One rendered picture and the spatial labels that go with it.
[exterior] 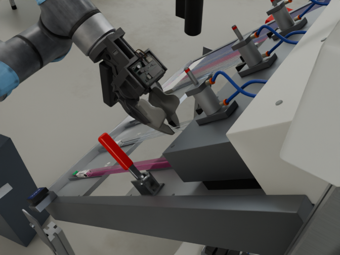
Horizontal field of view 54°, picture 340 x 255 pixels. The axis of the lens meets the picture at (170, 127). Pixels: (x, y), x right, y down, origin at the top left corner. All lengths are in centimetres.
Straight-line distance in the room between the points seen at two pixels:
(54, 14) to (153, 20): 226
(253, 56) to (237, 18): 252
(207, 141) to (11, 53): 44
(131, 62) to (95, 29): 9
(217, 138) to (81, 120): 176
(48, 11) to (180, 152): 40
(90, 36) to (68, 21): 5
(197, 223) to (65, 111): 182
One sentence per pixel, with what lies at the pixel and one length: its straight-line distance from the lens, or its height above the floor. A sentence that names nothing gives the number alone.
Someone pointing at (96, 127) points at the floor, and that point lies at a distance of 200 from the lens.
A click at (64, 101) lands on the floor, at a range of 221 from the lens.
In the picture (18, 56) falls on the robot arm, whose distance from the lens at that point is 68.
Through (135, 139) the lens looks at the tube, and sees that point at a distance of 77.
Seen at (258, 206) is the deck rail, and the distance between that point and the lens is 31.
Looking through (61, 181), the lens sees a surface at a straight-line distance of 90.
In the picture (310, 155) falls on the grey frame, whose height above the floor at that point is 132.
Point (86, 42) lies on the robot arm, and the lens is 63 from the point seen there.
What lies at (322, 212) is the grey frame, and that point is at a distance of 20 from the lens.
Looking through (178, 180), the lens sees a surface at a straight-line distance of 46.
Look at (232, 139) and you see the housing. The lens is 28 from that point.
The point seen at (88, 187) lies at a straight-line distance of 73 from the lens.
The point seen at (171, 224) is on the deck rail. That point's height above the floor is 106.
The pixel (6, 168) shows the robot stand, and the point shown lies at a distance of 136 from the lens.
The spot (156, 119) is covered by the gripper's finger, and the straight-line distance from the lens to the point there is 63.
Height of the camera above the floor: 145
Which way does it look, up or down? 48 degrees down
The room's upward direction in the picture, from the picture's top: straight up
